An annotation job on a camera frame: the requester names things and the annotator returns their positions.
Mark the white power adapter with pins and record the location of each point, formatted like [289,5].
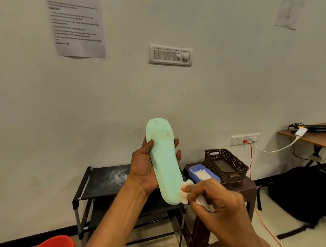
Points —
[301,132]

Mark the pile of white wipes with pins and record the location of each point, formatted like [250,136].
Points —
[203,174]

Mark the white wall socket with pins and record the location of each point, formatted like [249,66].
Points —
[238,140]

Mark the brown plastic stool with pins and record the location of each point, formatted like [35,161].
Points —
[244,189]

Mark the person's right hand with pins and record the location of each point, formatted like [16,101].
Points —
[224,208]

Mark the person's left thumb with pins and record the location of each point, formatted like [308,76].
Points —
[148,147]

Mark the person's left hand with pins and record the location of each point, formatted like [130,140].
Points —
[140,170]

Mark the black device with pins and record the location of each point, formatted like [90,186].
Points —
[315,128]

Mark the person's left forearm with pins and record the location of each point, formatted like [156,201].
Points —
[119,216]

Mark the wooden table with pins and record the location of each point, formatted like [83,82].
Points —
[312,138]

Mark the black backpack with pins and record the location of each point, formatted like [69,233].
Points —
[298,196]

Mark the brown woven plastic basket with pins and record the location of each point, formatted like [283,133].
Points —
[233,175]

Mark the person's right forearm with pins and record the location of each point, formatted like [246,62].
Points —
[239,240]

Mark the printed paper sheet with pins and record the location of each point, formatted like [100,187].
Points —
[76,25]

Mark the red bucket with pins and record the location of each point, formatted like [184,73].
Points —
[57,242]

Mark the person's right fingers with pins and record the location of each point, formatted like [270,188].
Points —
[198,188]

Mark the white wall switch panel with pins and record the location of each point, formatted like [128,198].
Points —
[170,55]

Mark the blue plastic tray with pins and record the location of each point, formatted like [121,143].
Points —
[194,175]

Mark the white cleaning wipe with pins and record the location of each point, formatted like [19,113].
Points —
[184,194]

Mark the white power strip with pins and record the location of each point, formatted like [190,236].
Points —
[315,157]

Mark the person's left middle finger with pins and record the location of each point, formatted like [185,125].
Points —
[178,157]

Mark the black shoe rack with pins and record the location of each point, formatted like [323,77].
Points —
[101,182]

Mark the light green shoe insole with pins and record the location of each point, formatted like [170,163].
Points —
[165,165]

